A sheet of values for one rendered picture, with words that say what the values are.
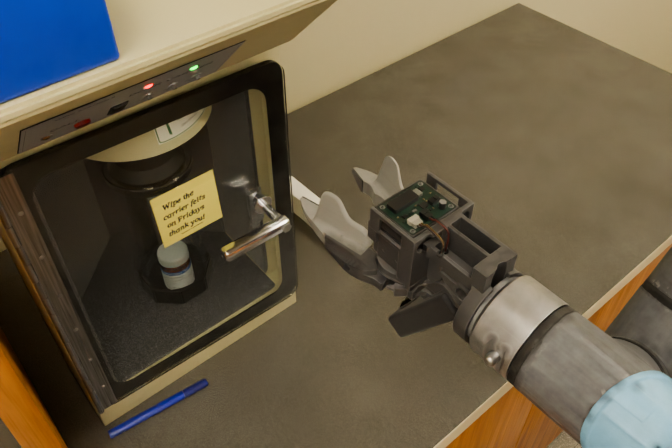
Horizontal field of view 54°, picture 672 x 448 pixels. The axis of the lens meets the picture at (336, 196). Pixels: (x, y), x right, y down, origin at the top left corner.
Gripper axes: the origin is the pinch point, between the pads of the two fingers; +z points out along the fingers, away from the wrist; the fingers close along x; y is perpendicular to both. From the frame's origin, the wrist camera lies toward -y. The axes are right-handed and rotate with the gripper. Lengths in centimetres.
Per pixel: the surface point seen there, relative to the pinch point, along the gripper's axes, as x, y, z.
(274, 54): -4.1, 7.4, 15.3
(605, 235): -54, -37, -7
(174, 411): 19.1, -37.0, 11.3
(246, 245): 6.1, -10.5, 8.7
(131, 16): 12.6, 20.0, 9.9
